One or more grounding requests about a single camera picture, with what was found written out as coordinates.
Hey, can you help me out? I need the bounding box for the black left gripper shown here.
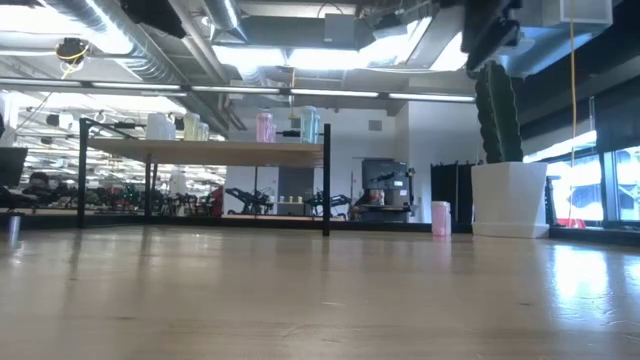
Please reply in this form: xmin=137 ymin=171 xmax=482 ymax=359
xmin=119 ymin=0 xmax=187 ymax=40

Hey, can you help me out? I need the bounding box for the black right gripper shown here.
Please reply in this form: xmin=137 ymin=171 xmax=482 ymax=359
xmin=460 ymin=0 xmax=522 ymax=72

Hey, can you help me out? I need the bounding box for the green cactus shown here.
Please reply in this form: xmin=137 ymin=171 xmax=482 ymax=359
xmin=474 ymin=60 xmax=525 ymax=165

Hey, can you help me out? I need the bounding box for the white ceiling box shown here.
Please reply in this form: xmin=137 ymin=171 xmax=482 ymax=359
xmin=542 ymin=0 xmax=614 ymax=29

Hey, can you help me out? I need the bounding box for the grey ceiling box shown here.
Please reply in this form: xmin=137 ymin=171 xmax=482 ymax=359
xmin=323 ymin=13 xmax=358 ymax=47

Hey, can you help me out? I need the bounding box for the black upright panel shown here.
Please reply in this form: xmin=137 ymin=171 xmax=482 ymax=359
xmin=430 ymin=160 xmax=474 ymax=234

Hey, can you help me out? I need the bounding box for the white plant pot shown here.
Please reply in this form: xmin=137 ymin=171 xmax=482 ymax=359
xmin=470 ymin=160 xmax=551 ymax=240

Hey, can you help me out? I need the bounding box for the black appliance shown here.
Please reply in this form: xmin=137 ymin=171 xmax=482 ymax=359
xmin=360 ymin=157 xmax=418 ymax=223

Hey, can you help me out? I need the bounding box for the person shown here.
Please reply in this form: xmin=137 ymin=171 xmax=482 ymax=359
xmin=352 ymin=188 xmax=386 ymax=221
xmin=22 ymin=170 xmax=52 ymax=194

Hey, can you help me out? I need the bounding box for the black monitor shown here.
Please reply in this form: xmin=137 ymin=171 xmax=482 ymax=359
xmin=0 ymin=146 xmax=29 ymax=188

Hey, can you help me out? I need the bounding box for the glass window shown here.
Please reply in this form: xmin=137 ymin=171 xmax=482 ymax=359
xmin=522 ymin=128 xmax=640 ymax=224

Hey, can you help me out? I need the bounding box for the silver metal leg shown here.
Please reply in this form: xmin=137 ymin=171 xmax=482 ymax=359
xmin=6 ymin=213 xmax=22 ymax=250

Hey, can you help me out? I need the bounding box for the silver spiral air duct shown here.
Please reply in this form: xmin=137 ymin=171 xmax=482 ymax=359
xmin=42 ymin=0 xmax=236 ymax=139

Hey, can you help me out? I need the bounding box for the short silver air duct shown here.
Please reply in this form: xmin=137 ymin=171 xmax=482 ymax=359
xmin=205 ymin=0 xmax=250 ymax=45

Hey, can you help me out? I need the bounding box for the black ceiling device yellow cable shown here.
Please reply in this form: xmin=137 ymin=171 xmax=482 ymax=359
xmin=55 ymin=36 xmax=92 ymax=65

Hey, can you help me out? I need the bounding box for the yellow hanging cord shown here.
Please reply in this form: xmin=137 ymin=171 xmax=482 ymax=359
xmin=568 ymin=0 xmax=578 ymax=224

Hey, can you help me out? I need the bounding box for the wooden shelf with black frame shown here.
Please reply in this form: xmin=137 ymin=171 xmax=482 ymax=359
xmin=74 ymin=117 xmax=332 ymax=238

